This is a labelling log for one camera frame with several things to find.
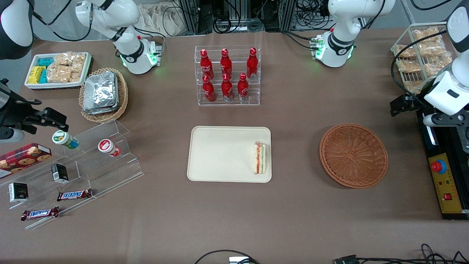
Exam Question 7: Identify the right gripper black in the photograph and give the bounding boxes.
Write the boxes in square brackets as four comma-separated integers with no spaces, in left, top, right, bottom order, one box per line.
[0,79,69,133]

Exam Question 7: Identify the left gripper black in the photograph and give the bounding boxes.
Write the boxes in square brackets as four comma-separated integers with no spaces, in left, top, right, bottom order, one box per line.
[390,93,433,117]

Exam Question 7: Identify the plastic-wrapped sandwich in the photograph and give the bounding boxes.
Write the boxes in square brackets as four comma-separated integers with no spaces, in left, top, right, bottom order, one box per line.
[253,142,267,175]

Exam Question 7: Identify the round brown wicker basket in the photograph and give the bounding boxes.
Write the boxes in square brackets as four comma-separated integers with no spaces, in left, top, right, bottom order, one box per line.
[319,124,389,189]

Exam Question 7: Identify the light oval wicker basket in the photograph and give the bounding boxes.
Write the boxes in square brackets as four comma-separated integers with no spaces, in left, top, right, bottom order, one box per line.
[79,67,129,123]

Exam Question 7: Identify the beige plastic tray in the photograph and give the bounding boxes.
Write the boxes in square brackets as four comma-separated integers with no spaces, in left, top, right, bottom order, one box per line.
[187,126,272,183]

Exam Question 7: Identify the green-lid yogurt cup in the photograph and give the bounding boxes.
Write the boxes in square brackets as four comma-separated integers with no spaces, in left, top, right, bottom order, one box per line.
[52,130,80,150]

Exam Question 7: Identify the white rectangular snack bin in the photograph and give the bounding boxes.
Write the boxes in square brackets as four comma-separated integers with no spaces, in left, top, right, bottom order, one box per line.
[24,52,92,91]

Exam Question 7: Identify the red tartan cookie box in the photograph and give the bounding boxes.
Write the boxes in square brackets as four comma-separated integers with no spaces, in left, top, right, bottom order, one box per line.
[0,143,52,180]

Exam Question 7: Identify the yellow snack packet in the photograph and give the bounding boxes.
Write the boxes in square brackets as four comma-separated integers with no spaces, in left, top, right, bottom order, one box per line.
[28,66,46,84]

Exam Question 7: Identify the small black carton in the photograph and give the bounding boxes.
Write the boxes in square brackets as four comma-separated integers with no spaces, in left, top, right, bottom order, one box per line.
[51,163,70,184]
[8,182,29,203]

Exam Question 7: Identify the silver foil packet stack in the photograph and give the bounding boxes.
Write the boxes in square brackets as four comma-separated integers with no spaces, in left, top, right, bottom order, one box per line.
[82,71,120,115]

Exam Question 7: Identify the red-lid yogurt cup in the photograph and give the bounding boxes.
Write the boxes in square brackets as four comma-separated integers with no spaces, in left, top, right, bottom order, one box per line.
[98,139,121,158]

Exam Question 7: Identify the Snickers chocolate bar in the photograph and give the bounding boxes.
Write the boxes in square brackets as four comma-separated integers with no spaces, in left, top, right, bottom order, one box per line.
[57,188,93,202]
[21,206,60,221]

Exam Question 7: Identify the clear acrylic stepped display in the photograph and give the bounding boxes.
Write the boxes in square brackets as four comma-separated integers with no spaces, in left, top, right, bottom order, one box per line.
[0,119,145,230]

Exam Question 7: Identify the black yellow-panel control box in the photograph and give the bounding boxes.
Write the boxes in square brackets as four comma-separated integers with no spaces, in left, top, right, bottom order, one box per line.
[417,109,469,220]

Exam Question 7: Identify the beige crumpled cloth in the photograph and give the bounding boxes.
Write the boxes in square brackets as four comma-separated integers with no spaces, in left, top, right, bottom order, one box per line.
[137,2,192,37]

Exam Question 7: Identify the red cola bottle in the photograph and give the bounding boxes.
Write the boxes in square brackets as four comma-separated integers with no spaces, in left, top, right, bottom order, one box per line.
[237,73,250,101]
[220,48,233,79]
[200,49,214,80]
[221,73,233,102]
[202,75,217,103]
[246,48,258,80]

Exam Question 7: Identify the clear acrylic bottle rack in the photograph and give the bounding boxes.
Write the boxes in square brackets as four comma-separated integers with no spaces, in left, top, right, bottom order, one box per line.
[195,45,261,107]

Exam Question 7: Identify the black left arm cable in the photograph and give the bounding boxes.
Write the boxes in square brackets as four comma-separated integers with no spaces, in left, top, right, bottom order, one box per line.
[390,29,448,107]

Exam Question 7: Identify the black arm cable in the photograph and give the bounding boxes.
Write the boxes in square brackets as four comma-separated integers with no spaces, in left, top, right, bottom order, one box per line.
[32,0,93,42]
[390,29,448,107]

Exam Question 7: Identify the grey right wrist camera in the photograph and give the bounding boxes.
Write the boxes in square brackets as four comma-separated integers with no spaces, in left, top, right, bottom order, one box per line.
[0,128,25,143]

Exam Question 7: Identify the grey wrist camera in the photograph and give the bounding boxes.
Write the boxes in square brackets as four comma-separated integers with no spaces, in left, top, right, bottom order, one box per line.
[423,113,469,127]
[0,128,25,143]

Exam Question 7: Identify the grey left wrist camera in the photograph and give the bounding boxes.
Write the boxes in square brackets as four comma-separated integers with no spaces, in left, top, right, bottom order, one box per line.
[423,113,469,127]

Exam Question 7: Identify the white wire rack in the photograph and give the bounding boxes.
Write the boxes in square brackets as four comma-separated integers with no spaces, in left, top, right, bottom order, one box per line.
[390,23,454,94]

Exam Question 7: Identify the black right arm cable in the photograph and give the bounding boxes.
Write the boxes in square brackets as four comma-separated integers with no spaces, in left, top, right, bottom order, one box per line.
[32,0,93,42]

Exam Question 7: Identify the black tangled cable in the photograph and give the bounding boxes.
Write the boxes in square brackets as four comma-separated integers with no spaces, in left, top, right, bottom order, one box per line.
[355,243,469,264]

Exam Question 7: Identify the black cable connector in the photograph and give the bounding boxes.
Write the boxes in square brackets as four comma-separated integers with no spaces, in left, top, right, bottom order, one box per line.
[333,254,358,264]

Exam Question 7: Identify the background black cable bundle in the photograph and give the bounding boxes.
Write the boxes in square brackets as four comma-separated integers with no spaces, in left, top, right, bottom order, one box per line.
[211,0,330,34]

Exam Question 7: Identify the aluminium frame post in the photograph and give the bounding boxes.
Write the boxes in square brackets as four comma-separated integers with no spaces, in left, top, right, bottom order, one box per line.
[179,0,200,34]

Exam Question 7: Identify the black looped cable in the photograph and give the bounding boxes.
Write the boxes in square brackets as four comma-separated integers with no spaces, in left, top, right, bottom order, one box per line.
[194,250,259,264]

